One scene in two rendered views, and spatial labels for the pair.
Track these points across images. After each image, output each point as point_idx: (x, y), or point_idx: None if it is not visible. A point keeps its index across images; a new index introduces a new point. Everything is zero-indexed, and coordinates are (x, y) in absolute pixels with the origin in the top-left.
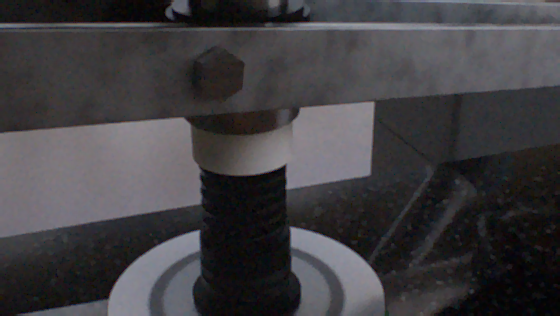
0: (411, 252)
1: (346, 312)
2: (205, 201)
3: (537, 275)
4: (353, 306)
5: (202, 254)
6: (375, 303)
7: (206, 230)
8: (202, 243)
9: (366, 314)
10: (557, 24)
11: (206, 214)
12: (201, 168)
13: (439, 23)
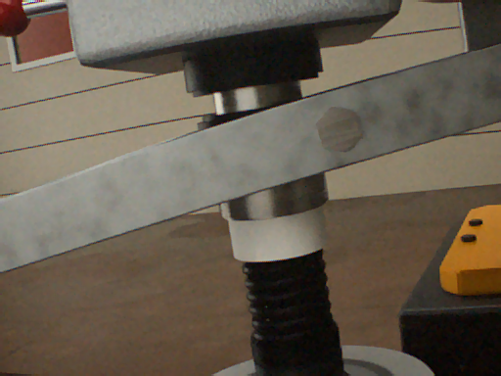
0: None
1: (249, 373)
2: (324, 290)
3: None
4: (239, 375)
5: (339, 339)
6: (221, 374)
7: (330, 315)
8: (337, 327)
9: (238, 369)
10: None
11: (326, 303)
12: (323, 252)
13: (113, 159)
